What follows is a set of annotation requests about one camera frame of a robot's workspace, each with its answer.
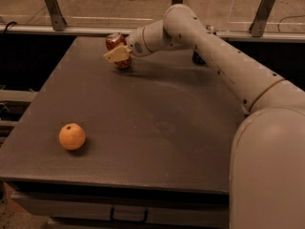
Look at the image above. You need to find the left metal bracket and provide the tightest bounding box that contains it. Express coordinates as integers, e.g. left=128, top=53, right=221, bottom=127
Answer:
left=44, top=0, right=67, bottom=31

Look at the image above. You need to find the black cable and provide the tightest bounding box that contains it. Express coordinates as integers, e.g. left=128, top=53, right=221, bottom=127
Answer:
left=0, top=21, right=18, bottom=69

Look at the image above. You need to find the metal rail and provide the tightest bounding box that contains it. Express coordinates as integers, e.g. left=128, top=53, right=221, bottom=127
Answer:
left=0, top=24, right=305, bottom=44

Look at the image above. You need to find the blue pepsi can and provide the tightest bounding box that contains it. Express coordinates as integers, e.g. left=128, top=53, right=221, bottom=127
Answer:
left=191, top=25, right=217, bottom=65

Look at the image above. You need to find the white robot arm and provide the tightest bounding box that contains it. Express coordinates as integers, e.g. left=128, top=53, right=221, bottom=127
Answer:
left=104, top=4, right=305, bottom=229

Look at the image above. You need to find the orange fruit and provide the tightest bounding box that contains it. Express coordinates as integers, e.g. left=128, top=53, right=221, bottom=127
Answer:
left=58, top=123, right=86, bottom=151

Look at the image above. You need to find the red coke can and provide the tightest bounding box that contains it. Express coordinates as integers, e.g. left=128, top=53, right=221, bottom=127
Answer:
left=103, top=32, right=132, bottom=70

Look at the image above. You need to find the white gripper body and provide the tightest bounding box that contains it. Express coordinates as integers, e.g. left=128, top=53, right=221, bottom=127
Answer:
left=126, top=27, right=150, bottom=57

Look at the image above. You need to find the right metal bracket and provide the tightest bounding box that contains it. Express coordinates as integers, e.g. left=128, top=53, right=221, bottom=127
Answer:
left=249, top=0, right=275, bottom=37

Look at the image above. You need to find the grey drawer with black handle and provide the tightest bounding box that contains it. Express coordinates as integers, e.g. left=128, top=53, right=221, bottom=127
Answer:
left=11, top=192, right=229, bottom=229

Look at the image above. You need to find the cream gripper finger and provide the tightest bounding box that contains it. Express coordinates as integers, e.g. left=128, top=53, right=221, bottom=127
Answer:
left=103, top=45, right=132, bottom=63

